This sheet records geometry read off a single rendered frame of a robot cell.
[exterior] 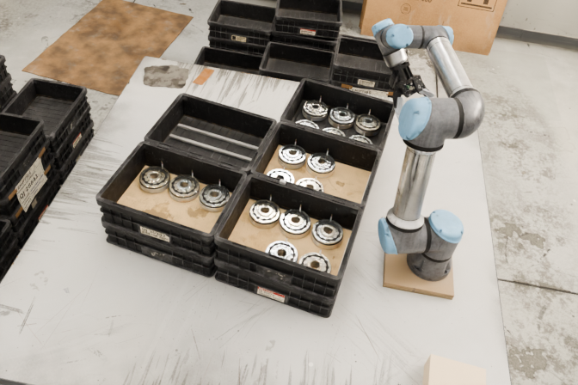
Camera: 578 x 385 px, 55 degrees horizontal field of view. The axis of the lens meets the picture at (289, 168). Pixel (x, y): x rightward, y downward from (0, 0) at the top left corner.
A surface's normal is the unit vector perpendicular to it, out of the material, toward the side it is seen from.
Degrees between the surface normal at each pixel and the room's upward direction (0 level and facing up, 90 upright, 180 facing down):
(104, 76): 0
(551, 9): 90
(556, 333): 0
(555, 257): 0
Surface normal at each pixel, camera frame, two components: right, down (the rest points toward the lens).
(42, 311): 0.09, -0.70
